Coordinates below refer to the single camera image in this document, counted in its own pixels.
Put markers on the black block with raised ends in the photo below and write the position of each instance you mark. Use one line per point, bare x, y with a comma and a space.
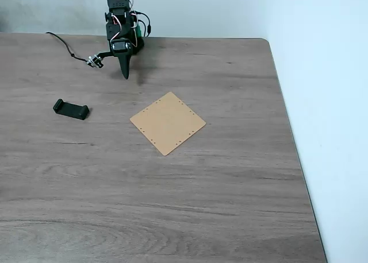
70, 109

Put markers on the tan square board with holes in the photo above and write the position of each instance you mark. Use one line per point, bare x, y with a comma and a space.
168, 123

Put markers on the green base clamp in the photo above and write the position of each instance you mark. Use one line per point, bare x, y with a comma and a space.
139, 31

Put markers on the small camera on black bracket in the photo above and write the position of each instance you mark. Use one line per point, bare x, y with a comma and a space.
95, 60

